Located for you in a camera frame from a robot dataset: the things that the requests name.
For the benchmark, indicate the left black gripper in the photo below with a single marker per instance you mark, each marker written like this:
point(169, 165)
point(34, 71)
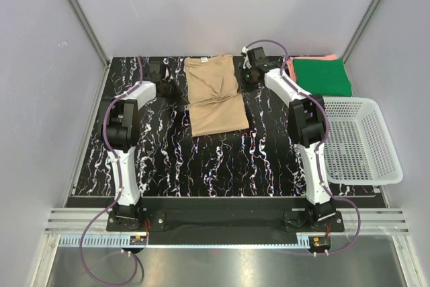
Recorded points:
point(178, 94)

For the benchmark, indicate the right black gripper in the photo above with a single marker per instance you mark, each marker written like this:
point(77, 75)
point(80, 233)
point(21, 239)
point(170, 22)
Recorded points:
point(244, 86)

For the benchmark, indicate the beige t shirt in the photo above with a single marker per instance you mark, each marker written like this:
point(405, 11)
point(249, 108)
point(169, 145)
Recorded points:
point(215, 104)

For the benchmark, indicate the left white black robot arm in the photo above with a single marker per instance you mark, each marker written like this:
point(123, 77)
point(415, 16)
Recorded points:
point(119, 129)

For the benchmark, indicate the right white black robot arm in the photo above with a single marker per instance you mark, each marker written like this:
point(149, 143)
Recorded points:
point(307, 128)

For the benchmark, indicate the pink folded t shirt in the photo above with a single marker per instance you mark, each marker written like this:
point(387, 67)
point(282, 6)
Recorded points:
point(290, 62)

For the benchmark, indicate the green folded t shirt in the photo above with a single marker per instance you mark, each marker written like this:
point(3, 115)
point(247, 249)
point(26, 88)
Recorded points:
point(325, 77)

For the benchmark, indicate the white plastic mesh basket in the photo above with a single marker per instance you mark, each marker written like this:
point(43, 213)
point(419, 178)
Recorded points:
point(359, 149)

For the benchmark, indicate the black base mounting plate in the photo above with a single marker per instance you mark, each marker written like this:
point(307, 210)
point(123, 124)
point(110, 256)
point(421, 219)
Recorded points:
point(243, 217)

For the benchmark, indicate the left small circuit board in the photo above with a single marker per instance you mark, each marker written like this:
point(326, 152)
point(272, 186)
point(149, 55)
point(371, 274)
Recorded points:
point(138, 240)

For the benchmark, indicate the small circuit board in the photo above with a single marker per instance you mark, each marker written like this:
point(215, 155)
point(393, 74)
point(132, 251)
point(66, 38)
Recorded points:
point(138, 240)
point(321, 241)

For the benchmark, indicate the right small circuit board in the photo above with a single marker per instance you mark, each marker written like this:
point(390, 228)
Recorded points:
point(321, 241)

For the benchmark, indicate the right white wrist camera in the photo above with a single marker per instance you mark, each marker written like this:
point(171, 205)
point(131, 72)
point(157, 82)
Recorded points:
point(246, 63)

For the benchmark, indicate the left aluminium frame post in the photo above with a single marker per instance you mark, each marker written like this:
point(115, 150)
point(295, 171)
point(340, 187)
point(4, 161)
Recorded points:
point(88, 31)

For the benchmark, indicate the aluminium frame post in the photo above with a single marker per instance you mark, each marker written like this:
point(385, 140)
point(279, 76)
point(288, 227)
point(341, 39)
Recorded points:
point(358, 33)
point(88, 31)

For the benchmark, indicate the right aluminium frame post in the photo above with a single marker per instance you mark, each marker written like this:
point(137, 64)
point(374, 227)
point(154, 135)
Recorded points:
point(358, 33)

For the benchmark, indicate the aluminium rail profile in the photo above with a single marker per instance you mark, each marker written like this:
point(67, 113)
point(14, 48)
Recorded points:
point(70, 220)

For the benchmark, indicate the grey slotted cable duct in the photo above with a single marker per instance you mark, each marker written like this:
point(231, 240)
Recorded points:
point(162, 241)

